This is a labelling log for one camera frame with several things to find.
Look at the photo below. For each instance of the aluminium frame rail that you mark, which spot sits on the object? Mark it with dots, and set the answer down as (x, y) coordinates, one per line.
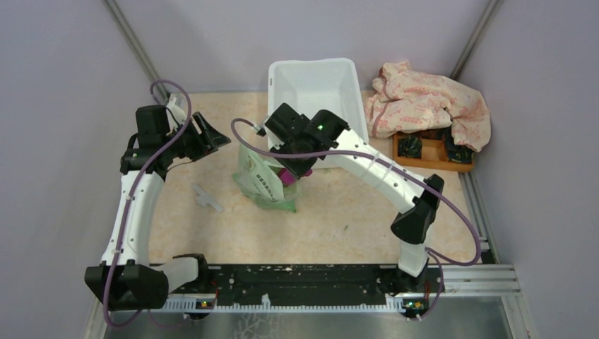
(474, 281)

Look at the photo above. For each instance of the purple plastic scoop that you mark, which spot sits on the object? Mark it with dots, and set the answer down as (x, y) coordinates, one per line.
(287, 178)

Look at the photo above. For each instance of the green cat litter bag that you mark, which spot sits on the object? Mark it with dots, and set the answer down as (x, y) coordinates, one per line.
(260, 182)

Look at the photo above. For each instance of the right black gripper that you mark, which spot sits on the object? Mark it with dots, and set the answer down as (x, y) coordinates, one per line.
(298, 171)

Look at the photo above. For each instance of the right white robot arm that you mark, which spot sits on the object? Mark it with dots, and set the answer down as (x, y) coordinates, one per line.
(412, 195)

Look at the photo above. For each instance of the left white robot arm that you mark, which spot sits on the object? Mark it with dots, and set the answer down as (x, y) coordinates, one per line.
(135, 210)

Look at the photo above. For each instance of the pink patterned cloth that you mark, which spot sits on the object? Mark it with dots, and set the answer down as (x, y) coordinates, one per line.
(410, 101)

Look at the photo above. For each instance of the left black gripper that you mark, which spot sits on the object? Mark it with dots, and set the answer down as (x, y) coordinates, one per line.
(207, 143)

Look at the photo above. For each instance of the white bag clip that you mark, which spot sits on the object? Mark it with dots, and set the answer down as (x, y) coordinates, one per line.
(204, 199)

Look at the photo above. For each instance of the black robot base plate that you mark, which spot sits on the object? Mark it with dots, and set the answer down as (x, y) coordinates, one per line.
(310, 287)

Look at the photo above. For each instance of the wooden tray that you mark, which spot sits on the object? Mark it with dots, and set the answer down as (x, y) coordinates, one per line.
(433, 156)

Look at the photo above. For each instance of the dark patterned cloth bundle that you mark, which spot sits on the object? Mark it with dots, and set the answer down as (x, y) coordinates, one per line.
(410, 147)

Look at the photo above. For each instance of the white plastic litter box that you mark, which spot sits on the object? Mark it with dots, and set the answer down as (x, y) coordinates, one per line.
(311, 86)

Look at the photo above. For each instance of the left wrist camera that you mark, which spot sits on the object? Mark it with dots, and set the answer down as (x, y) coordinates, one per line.
(176, 104)

